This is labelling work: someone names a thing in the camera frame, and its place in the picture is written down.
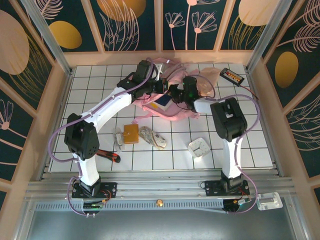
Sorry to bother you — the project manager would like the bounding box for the dark blue book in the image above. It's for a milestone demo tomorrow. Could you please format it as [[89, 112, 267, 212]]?
[[150, 94, 174, 112]]

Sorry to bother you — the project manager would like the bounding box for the pink school backpack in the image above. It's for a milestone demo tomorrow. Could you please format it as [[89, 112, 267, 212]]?
[[131, 56, 201, 125]]

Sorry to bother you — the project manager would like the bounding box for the rose gold pouch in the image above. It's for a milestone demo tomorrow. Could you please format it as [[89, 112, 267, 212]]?
[[197, 66, 221, 98]]

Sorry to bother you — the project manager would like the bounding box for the patterned fabric pencil pouch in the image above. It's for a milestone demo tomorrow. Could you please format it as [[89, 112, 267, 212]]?
[[138, 125, 168, 151]]

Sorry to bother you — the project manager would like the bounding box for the orange square pad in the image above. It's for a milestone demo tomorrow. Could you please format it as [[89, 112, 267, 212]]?
[[123, 124, 140, 145]]

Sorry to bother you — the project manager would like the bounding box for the black board with yellow connectors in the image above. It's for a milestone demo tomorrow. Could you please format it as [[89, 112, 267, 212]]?
[[219, 67, 245, 87]]

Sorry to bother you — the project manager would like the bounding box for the white square alarm clock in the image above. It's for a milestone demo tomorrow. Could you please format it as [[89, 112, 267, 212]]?
[[187, 136, 210, 158]]

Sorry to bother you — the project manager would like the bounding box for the clear plastic case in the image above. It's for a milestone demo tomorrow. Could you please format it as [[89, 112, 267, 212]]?
[[112, 127, 126, 152]]

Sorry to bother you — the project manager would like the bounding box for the orange black utility knife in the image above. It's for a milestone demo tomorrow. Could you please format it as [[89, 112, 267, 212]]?
[[96, 148, 122, 164]]

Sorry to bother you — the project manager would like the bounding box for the black controller board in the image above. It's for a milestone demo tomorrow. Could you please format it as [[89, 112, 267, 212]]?
[[222, 198, 252, 213], [82, 199, 107, 210]]

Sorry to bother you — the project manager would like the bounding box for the clear acrylic block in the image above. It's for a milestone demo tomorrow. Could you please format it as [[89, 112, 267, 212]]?
[[254, 192, 284, 211]]

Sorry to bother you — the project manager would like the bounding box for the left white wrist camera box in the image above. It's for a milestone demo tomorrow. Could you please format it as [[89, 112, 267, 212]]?
[[151, 62, 164, 81]]

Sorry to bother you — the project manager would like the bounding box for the red black wire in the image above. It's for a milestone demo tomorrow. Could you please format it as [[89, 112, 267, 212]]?
[[237, 83, 260, 101]]

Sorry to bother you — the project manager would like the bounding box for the aluminium mounting rail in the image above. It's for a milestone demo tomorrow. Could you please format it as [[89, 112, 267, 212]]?
[[24, 169, 294, 201]]

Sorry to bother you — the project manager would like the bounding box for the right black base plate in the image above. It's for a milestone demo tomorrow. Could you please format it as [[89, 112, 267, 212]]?
[[204, 179, 251, 197]]

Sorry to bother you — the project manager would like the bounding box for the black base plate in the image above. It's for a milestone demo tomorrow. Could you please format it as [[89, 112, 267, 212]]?
[[204, 179, 251, 197], [71, 181, 118, 200]]

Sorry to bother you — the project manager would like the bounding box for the aluminium frame post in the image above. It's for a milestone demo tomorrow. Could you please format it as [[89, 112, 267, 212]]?
[[245, 0, 294, 74], [21, 0, 74, 76]]

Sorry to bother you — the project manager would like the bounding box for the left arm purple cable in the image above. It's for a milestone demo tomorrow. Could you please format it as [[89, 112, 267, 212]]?
[[48, 57, 156, 218]]

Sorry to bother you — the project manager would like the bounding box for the slotted grey cable duct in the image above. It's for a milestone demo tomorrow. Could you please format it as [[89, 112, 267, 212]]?
[[33, 199, 226, 211]]

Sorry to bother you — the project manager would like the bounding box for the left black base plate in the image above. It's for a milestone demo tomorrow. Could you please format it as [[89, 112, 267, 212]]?
[[71, 181, 118, 200]]

